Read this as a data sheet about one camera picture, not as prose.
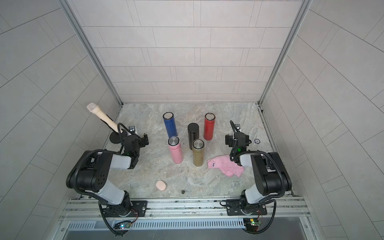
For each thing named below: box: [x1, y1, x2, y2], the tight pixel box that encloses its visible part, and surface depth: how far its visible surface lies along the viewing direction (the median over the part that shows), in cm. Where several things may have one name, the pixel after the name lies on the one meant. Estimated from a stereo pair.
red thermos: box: [203, 112, 216, 141], surface depth 88 cm
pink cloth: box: [207, 154, 245, 177], surface depth 85 cm
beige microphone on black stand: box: [86, 102, 128, 144], surface depth 82 cm
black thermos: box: [187, 122, 200, 151], surface depth 81 cm
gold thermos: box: [191, 138, 205, 167], surface depth 73 cm
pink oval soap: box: [155, 180, 167, 191], surface depth 79 cm
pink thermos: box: [167, 136, 184, 164], surface depth 74 cm
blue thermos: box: [163, 111, 178, 138], surface depth 88 cm
